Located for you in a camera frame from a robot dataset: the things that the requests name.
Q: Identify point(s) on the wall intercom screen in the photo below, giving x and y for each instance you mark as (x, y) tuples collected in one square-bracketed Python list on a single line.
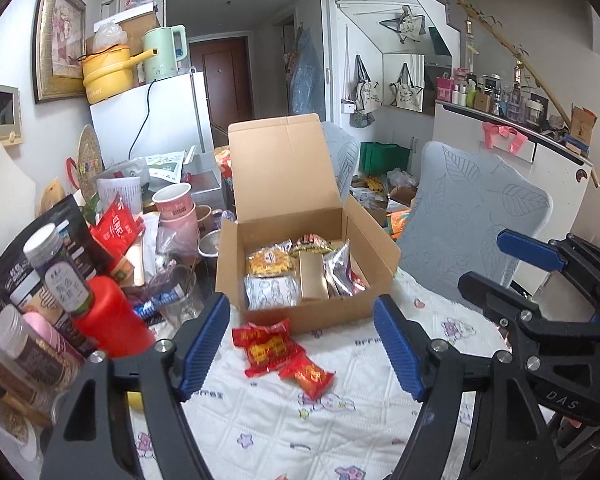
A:
[(10, 116)]

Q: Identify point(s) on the small red candy packet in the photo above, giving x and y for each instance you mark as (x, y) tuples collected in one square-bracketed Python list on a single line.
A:
[(310, 377)]

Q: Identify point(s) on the green storage bin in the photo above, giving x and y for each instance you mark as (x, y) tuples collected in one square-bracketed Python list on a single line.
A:
[(379, 158)]

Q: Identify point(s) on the small gold cardboard box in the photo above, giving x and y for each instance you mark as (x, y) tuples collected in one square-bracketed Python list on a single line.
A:
[(313, 286)]

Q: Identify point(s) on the large red candy bag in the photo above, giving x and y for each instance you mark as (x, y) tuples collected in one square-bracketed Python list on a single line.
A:
[(267, 348)]

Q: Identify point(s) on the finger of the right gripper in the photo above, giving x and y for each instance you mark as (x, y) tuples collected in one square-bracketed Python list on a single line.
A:
[(576, 259), (564, 354)]

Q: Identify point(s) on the clear jar dark label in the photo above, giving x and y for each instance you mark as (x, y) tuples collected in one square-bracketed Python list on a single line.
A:
[(50, 259)]

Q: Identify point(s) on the silver purple snack bag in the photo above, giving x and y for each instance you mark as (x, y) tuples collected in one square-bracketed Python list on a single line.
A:
[(337, 269)]

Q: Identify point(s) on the brown entrance door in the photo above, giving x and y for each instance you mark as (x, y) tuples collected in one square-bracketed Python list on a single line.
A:
[(226, 68)]

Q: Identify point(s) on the green brown snack packet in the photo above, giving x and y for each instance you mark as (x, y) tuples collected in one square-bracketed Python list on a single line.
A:
[(311, 243)]

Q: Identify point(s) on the glass mug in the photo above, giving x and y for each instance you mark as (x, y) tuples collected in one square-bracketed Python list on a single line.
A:
[(176, 295)]

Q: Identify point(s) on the open cardboard box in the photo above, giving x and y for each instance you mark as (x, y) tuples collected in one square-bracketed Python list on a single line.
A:
[(284, 187)]

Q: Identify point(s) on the woven round mat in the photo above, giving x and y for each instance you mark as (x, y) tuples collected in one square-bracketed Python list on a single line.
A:
[(88, 162)]

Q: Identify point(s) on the gold framed picture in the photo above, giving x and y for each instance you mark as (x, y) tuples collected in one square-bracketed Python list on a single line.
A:
[(58, 49)]

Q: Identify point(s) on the red foil packet upright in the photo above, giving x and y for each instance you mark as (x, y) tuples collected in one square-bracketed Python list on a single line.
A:
[(118, 229)]

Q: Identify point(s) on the pink paper cup stack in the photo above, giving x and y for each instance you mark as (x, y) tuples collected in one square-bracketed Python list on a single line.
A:
[(177, 211)]

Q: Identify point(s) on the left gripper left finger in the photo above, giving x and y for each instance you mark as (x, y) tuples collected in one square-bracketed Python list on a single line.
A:
[(93, 437)]

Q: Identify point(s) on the clear waffle cookie bag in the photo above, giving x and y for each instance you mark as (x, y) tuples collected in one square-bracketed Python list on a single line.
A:
[(271, 261)]

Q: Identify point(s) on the white refrigerator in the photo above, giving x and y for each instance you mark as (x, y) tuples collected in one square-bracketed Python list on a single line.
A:
[(169, 115)]

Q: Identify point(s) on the white bread print snack bag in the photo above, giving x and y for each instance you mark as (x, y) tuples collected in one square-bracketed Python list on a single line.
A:
[(267, 293)]

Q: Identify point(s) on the yellow pot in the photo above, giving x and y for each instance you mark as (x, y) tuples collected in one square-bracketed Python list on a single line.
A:
[(111, 71)]

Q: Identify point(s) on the red plastic canister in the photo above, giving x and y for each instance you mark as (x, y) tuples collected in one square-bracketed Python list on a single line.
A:
[(109, 320)]

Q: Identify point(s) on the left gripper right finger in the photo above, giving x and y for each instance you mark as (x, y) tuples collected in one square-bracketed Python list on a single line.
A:
[(508, 436)]

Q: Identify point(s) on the yellow green fruit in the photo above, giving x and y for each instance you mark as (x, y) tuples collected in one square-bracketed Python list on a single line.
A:
[(135, 401)]

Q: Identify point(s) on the light green electric kettle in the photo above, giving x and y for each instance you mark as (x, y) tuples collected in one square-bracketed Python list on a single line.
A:
[(171, 47)]

